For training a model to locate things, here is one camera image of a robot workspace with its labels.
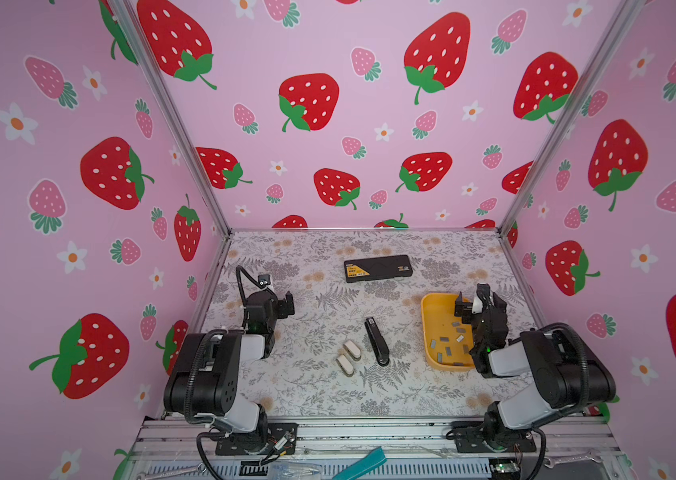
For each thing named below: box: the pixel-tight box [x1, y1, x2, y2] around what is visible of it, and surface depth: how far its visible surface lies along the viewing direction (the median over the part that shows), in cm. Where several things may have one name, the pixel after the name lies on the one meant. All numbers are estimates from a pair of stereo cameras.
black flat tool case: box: [344, 254, 413, 283], surface depth 109 cm
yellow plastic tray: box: [421, 292, 475, 371], surface depth 92 cm
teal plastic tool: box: [332, 446, 388, 480], surface depth 71 cm
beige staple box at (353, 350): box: [342, 340, 362, 359], surface depth 88 cm
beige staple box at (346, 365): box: [336, 354, 354, 377], surface depth 85 cm
